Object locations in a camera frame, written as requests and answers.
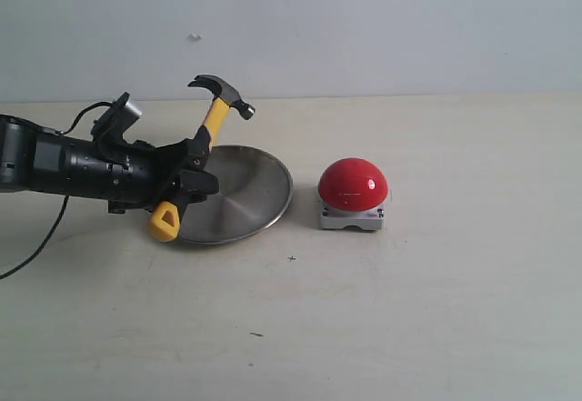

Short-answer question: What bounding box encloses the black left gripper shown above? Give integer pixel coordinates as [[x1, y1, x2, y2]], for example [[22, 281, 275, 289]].
[[93, 128, 219, 214]]

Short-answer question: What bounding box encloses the yellow black claw hammer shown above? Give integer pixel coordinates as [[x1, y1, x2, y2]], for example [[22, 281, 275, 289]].
[[148, 74, 256, 242]]

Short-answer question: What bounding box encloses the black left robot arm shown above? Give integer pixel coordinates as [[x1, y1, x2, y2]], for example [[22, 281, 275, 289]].
[[1, 115, 219, 214]]

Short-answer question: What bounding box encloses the red dome push button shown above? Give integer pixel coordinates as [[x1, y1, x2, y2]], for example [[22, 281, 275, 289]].
[[316, 157, 390, 232]]

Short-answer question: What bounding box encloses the round steel plate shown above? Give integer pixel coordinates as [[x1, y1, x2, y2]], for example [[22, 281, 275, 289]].
[[178, 145, 294, 246]]

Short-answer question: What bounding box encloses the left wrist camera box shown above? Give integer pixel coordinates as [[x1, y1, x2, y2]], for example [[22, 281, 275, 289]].
[[91, 92, 142, 142]]

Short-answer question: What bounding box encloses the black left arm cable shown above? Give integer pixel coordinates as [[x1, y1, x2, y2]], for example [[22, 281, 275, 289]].
[[0, 100, 115, 280]]

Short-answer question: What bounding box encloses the small white wall hook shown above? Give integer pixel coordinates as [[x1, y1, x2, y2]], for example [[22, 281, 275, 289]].
[[188, 33, 202, 42]]

